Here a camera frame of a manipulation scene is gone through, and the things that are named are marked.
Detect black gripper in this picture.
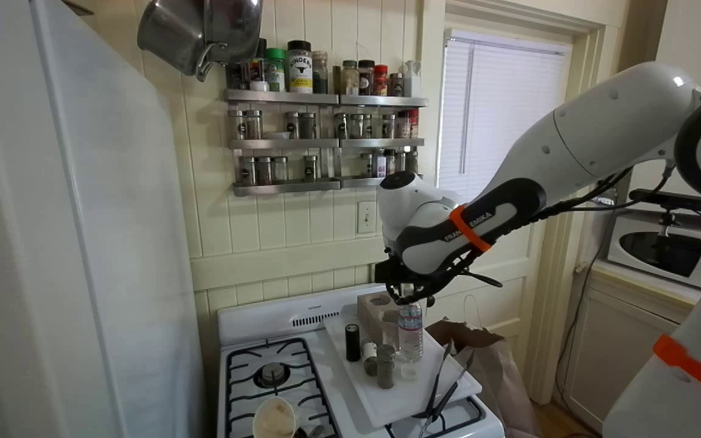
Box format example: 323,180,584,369
374,258,499,305

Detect brown cardboard box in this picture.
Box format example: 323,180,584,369
357,293,400,343

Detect clear plastic water bottle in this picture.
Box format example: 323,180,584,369
398,305,424,381

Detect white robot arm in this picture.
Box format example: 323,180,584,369
374,62,701,438

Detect black small bottle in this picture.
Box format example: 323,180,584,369
345,324,361,362

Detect grey pepper shaker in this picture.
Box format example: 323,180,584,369
378,343,395,390

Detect brown paper bag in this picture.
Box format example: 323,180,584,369
429,319,540,438

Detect black metal tongs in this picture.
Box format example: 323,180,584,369
419,343,468,427

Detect black stove grate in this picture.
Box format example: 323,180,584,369
217,338,340,438
387,397,489,438

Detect white gas stove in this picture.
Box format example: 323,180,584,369
217,286,505,438

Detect steel spice rack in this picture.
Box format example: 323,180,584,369
225,90,426,197

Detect window with white blinds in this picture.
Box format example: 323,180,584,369
439,32,570,202

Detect white microwave oven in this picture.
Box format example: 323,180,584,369
607,191,701,291

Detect hanging steel pot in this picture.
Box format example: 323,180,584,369
136,0,262,81

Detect white refrigerator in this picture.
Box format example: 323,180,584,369
0,0,210,438

